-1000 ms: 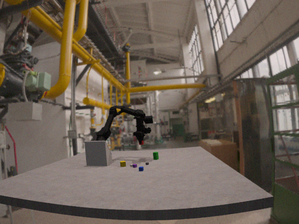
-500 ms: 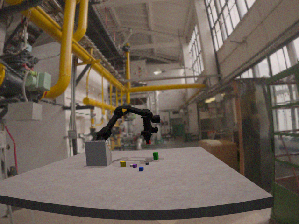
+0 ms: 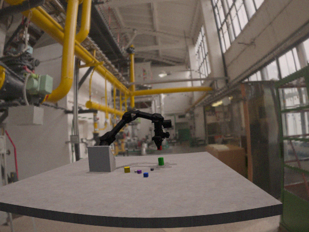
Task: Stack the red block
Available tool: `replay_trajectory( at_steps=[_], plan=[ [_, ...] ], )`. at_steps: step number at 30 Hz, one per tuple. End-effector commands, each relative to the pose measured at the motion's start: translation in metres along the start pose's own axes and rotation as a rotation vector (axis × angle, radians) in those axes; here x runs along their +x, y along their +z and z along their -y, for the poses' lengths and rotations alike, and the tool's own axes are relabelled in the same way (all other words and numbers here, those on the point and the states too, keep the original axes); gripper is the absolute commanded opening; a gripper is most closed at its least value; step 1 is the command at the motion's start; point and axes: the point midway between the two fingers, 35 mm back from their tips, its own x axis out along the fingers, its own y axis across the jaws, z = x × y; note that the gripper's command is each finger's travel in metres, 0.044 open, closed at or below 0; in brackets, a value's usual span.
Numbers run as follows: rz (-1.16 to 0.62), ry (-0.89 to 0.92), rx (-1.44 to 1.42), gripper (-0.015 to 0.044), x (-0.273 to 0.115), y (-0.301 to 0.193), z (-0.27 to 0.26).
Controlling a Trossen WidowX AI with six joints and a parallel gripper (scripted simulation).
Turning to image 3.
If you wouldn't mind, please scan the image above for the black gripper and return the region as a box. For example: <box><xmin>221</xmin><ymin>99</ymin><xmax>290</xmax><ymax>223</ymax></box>
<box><xmin>152</xmin><ymin>128</ymin><xmax>165</xmax><ymax>149</ymax></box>

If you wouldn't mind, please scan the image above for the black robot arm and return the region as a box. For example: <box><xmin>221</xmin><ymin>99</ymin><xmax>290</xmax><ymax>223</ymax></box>
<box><xmin>99</xmin><ymin>110</ymin><xmax>172</xmax><ymax>146</ymax></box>

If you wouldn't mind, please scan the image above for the yellow cube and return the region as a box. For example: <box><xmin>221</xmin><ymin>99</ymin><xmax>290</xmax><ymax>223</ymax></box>
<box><xmin>124</xmin><ymin>167</ymin><xmax>130</xmax><ymax>173</ymax></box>

